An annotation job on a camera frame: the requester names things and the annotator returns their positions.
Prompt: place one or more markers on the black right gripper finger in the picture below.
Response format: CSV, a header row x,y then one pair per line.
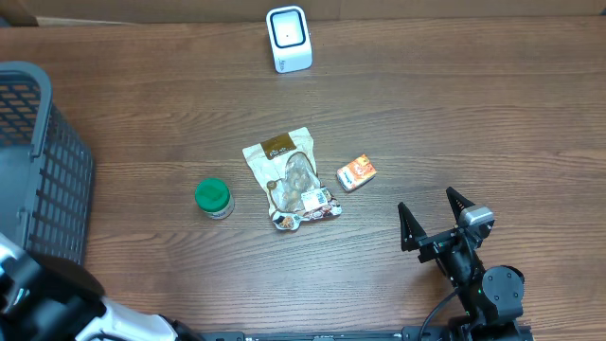
x,y
411,231
458,203

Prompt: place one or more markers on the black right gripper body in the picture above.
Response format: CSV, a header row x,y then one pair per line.
x,y
459,263

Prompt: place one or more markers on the small orange box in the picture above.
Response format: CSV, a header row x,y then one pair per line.
x,y
356,173

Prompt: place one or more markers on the beige snack pouch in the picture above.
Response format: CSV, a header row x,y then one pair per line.
x,y
285,168

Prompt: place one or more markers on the green lid white jar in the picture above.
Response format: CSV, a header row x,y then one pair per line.
x,y
214,198

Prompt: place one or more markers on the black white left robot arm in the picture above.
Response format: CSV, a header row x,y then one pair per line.
x,y
50,298

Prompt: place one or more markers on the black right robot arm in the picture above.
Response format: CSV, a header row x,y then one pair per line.
x,y
485,303

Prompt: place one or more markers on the white barcode scanner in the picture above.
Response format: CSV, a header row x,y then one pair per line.
x,y
290,39

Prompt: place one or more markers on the grey plastic mesh basket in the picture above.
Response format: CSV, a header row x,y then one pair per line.
x,y
47,171

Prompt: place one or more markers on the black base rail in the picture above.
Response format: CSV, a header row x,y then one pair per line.
x,y
331,336

